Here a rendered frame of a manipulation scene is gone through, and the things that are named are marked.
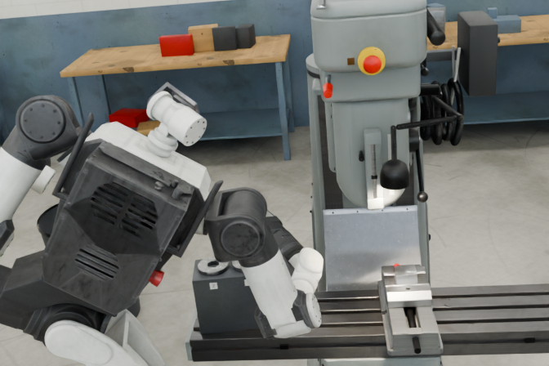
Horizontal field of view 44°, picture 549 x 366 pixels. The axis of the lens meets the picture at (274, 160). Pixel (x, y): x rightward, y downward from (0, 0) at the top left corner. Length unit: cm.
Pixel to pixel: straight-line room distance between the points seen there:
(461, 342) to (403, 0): 101
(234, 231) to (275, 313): 24
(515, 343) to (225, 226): 104
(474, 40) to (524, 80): 439
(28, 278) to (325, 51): 80
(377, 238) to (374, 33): 98
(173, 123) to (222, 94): 492
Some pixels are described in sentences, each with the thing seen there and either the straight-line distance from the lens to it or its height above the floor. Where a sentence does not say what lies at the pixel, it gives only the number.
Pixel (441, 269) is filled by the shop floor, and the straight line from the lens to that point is 405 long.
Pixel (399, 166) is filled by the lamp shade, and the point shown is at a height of 149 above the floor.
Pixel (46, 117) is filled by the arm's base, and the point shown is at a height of 178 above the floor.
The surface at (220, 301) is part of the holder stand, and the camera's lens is 201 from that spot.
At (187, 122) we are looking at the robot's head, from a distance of 134.
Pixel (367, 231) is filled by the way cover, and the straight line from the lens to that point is 234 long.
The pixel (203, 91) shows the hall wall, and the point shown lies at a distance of 629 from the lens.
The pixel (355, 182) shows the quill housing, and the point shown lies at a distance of 179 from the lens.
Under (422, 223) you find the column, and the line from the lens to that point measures 241.
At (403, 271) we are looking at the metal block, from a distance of 203.
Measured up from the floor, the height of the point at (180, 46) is 95.
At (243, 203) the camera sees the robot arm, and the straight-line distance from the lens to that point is 138.
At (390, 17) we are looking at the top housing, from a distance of 153.
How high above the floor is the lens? 216
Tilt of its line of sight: 23 degrees down
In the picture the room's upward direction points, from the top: 6 degrees counter-clockwise
